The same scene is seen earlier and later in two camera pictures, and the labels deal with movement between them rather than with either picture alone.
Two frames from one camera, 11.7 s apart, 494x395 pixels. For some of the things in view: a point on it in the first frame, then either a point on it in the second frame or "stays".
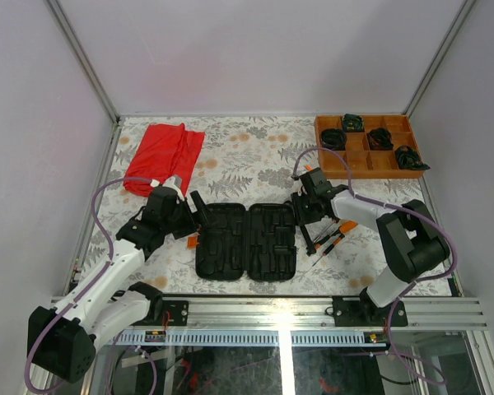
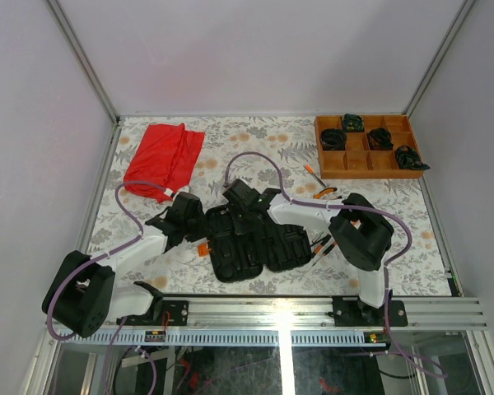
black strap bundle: (334, 139) stays
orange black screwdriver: (323, 239) stays
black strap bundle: (379, 139) stays
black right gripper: (300, 218) → (240, 228)
